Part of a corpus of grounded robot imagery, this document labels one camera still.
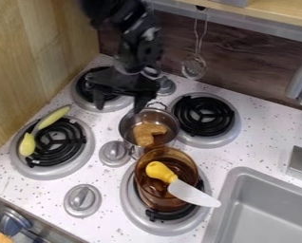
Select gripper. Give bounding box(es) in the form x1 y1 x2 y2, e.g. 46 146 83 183
84 65 164 115

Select brown clear can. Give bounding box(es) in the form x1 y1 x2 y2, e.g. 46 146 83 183
133 146 202 214

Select yellow knife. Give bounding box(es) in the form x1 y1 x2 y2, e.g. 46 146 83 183
144 160 224 209

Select silver pot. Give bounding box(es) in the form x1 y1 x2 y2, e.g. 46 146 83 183
116 101 182 159

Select brown toy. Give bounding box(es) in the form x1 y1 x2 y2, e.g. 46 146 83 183
131 121 169 148

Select silver strainer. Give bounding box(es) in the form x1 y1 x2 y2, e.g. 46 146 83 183
179 7 211 81

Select toy stove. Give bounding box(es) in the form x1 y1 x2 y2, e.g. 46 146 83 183
8 65 244 238

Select yellow green spoon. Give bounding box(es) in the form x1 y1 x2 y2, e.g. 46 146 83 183
17 105 73 158

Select toy sink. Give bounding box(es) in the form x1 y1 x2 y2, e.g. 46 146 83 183
200 166 302 243

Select tap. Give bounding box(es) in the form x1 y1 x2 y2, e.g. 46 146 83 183
284 144 302 184

